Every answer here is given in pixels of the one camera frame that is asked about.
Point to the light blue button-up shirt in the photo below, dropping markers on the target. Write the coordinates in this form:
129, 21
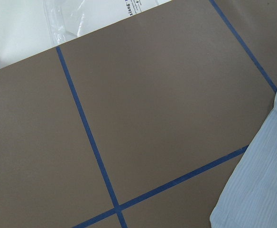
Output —
249, 198

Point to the clear plastic bag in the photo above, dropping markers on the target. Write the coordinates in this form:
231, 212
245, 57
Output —
70, 19

